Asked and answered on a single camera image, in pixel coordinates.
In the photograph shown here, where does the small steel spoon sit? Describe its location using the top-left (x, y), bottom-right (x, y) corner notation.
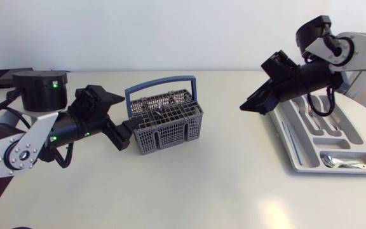
top-left (322, 155), bottom-right (366, 169)
top-left (335, 158), bottom-right (365, 166)

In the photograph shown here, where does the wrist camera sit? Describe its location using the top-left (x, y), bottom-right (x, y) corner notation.
top-left (67, 84), bottom-right (126, 124)
top-left (261, 49), bottom-right (301, 81)

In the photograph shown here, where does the grey cutlery basket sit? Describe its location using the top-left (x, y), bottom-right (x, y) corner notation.
top-left (125, 75), bottom-right (205, 156)

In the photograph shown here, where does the grey cutlery tray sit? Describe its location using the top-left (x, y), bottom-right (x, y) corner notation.
top-left (267, 94), bottom-right (366, 174)

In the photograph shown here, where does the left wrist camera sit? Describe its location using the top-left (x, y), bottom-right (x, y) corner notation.
top-left (67, 84), bottom-right (126, 124)

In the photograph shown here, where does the steel fork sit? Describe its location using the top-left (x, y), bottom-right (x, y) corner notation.
top-left (306, 104), bottom-right (323, 130)

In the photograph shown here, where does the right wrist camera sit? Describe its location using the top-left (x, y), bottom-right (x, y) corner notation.
top-left (261, 49), bottom-right (301, 81)

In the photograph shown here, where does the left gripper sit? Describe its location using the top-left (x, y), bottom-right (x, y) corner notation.
top-left (102, 116), bottom-right (143, 152)

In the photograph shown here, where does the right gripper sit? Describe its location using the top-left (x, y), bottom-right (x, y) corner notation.
top-left (239, 73), bottom-right (302, 116)

